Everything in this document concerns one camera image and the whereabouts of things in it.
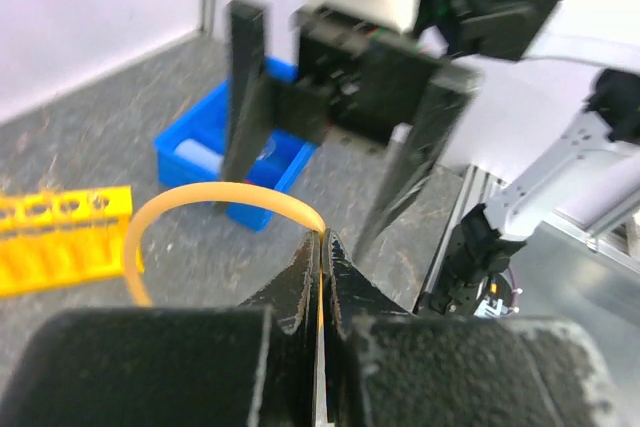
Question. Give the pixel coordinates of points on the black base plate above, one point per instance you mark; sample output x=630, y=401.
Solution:
x=443, y=291

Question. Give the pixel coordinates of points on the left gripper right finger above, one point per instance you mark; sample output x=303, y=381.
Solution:
x=388, y=367

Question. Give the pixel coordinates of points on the yellow test tube rack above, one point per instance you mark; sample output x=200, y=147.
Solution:
x=55, y=239

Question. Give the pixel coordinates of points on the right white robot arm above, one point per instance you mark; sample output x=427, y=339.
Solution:
x=551, y=87

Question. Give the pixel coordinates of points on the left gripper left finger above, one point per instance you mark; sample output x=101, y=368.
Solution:
x=250, y=365

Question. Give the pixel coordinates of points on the blue plastic bin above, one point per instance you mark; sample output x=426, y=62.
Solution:
x=278, y=167

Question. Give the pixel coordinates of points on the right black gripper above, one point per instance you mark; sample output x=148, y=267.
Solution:
x=351, y=73

